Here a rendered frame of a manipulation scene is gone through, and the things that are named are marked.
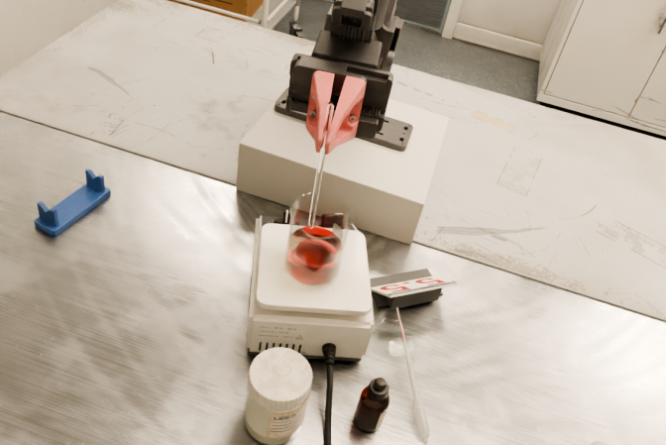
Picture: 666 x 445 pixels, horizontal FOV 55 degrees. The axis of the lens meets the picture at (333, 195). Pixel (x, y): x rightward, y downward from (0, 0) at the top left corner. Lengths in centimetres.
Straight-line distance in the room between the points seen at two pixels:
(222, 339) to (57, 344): 17
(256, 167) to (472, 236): 32
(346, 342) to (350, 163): 27
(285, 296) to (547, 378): 32
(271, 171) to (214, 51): 43
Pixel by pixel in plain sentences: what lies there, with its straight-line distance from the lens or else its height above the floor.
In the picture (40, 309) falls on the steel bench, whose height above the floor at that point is 90.
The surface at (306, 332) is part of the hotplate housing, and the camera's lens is 68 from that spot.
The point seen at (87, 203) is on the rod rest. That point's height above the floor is 91.
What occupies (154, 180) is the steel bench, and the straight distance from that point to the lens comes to 92.
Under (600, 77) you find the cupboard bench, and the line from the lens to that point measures 313.
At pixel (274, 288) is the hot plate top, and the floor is 99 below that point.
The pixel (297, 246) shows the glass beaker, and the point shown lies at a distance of 63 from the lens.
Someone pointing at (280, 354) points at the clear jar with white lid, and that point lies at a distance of 62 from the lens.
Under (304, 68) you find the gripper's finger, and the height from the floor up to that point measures 118.
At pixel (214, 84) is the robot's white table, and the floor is 90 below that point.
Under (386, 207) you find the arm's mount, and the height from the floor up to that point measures 95.
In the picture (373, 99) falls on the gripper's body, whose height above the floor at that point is 115.
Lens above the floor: 148
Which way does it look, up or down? 40 degrees down
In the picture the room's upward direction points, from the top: 11 degrees clockwise
